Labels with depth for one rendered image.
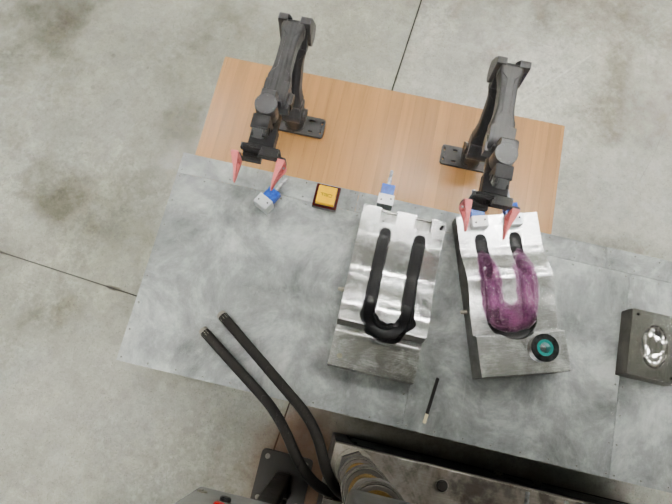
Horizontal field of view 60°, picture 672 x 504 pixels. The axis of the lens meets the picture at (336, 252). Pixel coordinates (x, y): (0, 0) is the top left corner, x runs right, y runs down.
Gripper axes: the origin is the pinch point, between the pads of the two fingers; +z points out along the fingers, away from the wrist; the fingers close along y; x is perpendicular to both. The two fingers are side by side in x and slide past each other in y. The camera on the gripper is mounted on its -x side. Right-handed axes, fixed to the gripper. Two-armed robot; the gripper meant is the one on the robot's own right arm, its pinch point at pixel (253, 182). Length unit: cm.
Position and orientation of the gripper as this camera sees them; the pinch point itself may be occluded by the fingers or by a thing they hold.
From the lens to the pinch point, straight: 150.8
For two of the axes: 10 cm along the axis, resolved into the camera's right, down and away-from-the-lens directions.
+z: -2.1, 9.5, -2.4
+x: -0.2, 2.5, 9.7
